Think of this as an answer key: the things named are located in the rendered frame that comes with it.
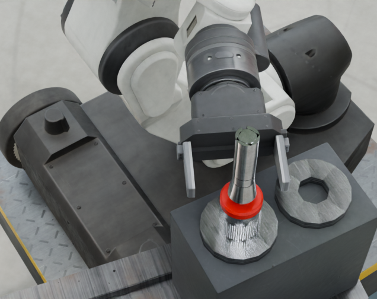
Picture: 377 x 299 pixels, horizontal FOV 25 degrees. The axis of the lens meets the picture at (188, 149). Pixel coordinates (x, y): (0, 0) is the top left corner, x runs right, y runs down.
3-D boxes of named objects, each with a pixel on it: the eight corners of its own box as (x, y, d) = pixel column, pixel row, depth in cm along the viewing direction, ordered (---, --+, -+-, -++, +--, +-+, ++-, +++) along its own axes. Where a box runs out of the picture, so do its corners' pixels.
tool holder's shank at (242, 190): (223, 187, 94) (227, 126, 85) (251, 181, 95) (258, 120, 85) (231, 211, 92) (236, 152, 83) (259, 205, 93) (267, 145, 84)
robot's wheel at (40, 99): (82, 127, 196) (73, 70, 180) (93, 142, 194) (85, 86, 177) (3, 168, 190) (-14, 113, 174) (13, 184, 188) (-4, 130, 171)
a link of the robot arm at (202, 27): (204, 36, 102) (195, -32, 108) (169, 90, 110) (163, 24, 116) (287, 56, 106) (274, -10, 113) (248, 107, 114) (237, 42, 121)
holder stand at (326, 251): (171, 281, 116) (168, 204, 100) (309, 216, 122) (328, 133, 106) (213, 357, 110) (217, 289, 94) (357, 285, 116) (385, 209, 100)
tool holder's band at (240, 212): (214, 187, 95) (214, 183, 94) (255, 178, 96) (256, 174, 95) (226, 223, 93) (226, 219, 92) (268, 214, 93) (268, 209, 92)
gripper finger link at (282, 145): (283, 179, 96) (275, 134, 99) (280, 194, 98) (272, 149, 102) (297, 178, 96) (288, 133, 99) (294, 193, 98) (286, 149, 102)
